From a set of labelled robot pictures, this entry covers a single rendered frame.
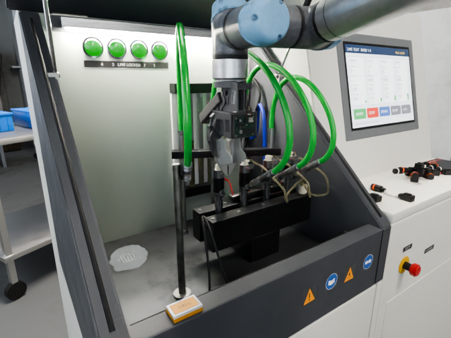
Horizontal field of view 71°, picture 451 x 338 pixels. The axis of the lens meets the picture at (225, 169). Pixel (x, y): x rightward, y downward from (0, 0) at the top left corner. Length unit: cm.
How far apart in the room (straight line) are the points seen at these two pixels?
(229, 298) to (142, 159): 55
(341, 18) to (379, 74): 72
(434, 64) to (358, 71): 157
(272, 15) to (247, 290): 46
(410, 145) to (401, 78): 26
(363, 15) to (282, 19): 12
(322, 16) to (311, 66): 41
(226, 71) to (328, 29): 20
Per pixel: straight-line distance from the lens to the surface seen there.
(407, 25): 152
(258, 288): 60
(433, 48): 275
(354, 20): 58
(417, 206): 100
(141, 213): 103
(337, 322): 87
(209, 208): 82
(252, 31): 56
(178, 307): 54
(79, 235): 55
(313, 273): 70
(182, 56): 58
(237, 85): 64
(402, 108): 139
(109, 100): 93
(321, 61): 105
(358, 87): 117
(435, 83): 269
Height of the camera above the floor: 131
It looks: 16 degrees down
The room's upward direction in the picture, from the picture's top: straight up
